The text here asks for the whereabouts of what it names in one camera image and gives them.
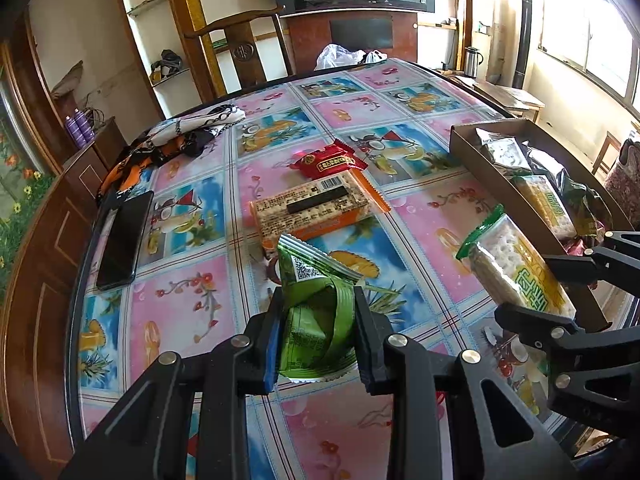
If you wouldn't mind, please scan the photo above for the printed plastic tablecloth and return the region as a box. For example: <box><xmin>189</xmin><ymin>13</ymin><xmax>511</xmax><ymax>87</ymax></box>
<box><xmin>67</xmin><ymin>57</ymin><xmax>631</xmax><ymax>480</ymax></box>

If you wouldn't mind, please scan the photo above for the silver foil snack packet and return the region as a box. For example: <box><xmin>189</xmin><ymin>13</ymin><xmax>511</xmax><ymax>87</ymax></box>
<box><xmin>474</xmin><ymin>127</ymin><xmax>533</xmax><ymax>177</ymax></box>

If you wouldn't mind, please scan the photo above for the black stove pipe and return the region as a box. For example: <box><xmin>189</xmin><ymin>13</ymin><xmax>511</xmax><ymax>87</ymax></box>
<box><xmin>512</xmin><ymin>0</ymin><xmax>536</xmax><ymax>88</ymax></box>

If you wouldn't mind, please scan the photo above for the dark crumpled bundle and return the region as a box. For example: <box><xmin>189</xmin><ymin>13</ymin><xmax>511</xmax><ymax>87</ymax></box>
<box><xmin>150</xmin><ymin>49</ymin><xmax>182</xmax><ymax>81</ymax></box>

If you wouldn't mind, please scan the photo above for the wooden stool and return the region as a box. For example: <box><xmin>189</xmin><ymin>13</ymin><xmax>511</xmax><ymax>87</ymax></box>
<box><xmin>592</xmin><ymin>131</ymin><xmax>623</xmax><ymax>176</ymax></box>

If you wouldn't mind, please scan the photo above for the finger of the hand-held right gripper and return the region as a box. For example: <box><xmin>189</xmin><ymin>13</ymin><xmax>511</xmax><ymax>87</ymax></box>
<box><xmin>542</xmin><ymin>230</ymin><xmax>640</xmax><ymax>291</ymax></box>
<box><xmin>494</xmin><ymin>302</ymin><xmax>640</xmax><ymax>431</ymax></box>

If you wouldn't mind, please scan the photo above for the red snack packet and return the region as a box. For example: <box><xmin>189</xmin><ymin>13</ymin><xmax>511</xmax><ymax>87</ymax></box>
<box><xmin>287</xmin><ymin>138</ymin><xmax>368</xmax><ymax>181</ymax></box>

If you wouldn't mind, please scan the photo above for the wooden side table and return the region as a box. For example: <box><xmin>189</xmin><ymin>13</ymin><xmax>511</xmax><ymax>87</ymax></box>
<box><xmin>472</xmin><ymin>77</ymin><xmax>546</xmax><ymax>123</ymax></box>

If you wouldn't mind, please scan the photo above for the black smartphone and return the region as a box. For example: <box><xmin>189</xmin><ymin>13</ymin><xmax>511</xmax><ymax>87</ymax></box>
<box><xmin>95</xmin><ymin>191</ymin><xmax>155</xmax><ymax>291</ymax></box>

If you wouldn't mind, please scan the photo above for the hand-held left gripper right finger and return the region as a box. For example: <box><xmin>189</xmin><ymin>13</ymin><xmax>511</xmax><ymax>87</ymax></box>
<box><xmin>352</xmin><ymin>285</ymin><xmax>576</xmax><ymax>480</ymax></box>

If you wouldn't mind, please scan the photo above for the metal kettle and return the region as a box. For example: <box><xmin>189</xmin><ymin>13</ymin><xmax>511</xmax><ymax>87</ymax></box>
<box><xmin>462</xmin><ymin>46</ymin><xmax>485</xmax><ymax>77</ymax></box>

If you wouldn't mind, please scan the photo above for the white plastic bag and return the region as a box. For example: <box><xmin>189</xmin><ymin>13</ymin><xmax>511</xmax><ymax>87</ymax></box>
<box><xmin>313</xmin><ymin>44</ymin><xmax>388</xmax><ymax>72</ymax></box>

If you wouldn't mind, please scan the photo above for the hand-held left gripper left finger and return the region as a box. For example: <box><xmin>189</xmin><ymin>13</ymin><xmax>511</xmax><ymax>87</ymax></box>
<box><xmin>60</xmin><ymin>287</ymin><xmax>286</xmax><ymax>480</ymax></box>

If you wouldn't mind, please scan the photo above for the tangled cable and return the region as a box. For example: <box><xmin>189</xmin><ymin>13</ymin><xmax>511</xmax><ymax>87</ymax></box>
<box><xmin>82</xmin><ymin>105</ymin><xmax>106</xmax><ymax>131</ymax></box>

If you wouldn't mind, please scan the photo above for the wooden chair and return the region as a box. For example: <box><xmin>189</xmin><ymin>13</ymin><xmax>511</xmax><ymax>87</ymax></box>
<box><xmin>182</xmin><ymin>5</ymin><xmax>296</xmax><ymax>103</ymax></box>

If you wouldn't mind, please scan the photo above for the brown cardboard box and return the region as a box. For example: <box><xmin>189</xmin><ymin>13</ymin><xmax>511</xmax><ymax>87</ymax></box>
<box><xmin>448</xmin><ymin>119</ymin><xmax>613</xmax><ymax>333</ymax></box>

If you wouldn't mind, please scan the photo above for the brown cloth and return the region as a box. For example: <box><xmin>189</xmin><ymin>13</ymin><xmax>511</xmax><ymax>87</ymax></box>
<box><xmin>50</xmin><ymin>60</ymin><xmax>85</xmax><ymax>100</ymax></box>

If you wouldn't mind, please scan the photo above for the green yellow cracker packet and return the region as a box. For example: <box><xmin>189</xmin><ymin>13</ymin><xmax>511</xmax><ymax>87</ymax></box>
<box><xmin>512</xmin><ymin>175</ymin><xmax>578</xmax><ymax>240</ymax></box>
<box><xmin>455</xmin><ymin>204</ymin><xmax>578</xmax><ymax>321</ymax></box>

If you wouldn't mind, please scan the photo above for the orange black patterned scarf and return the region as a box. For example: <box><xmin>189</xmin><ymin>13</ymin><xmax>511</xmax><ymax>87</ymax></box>
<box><xmin>95</xmin><ymin>102</ymin><xmax>247</xmax><ymax>206</ymax></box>

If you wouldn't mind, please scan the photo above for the brown wooden cabinet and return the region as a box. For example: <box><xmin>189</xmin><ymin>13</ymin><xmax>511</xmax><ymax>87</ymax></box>
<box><xmin>0</xmin><ymin>115</ymin><xmax>131</xmax><ymax>461</ymax></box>

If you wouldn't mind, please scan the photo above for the orange biscuit packet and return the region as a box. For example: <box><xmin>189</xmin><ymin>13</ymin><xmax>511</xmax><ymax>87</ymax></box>
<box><xmin>249</xmin><ymin>169</ymin><xmax>392</xmax><ymax>251</ymax></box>

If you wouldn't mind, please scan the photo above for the patterned red armchair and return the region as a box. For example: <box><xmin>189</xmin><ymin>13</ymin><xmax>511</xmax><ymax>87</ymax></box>
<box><xmin>602</xmin><ymin>137</ymin><xmax>640</xmax><ymax>231</ymax></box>

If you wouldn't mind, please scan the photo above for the dark green snack packet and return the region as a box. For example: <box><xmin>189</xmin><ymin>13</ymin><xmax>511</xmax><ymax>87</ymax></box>
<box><xmin>525</xmin><ymin>145</ymin><xmax>613</xmax><ymax>241</ymax></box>

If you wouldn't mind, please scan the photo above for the window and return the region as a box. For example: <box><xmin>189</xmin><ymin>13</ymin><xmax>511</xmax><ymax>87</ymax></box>
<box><xmin>537</xmin><ymin>0</ymin><xmax>640</xmax><ymax>106</ymax></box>

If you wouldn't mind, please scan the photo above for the floral printed panel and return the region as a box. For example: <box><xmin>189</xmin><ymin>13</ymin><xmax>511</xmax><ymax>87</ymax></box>
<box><xmin>0</xmin><ymin>125</ymin><xmax>56</xmax><ymax>286</ymax></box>

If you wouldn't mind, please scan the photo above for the wooden television stand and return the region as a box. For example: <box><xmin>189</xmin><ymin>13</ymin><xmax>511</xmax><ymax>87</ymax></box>
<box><xmin>280</xmin><ymin>10</ymin><xmax>421</xmax><ymax>78</ymax></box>

